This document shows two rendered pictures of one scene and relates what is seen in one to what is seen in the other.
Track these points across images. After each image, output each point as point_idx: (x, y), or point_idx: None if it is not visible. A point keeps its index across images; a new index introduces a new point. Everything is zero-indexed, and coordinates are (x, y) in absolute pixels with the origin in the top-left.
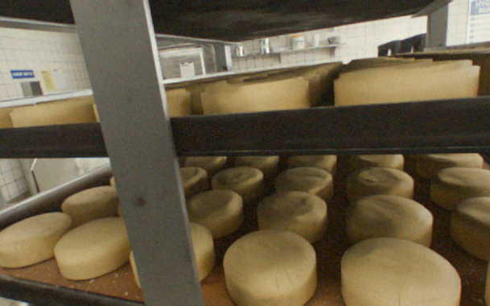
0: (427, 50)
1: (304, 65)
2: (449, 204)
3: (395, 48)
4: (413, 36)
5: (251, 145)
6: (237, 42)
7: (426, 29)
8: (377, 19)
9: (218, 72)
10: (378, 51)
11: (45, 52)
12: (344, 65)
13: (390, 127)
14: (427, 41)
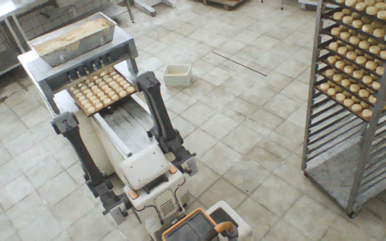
0: (323, 29)
1: (369, 38)
2: None
3: (77, 120)
4: (154, 75)
5: None
6: None
7: (319, 23)
8: (341, 21)
9: None
10: (75, 134)
11: None
12: (344, 41)
13: None
14: (321, 27)
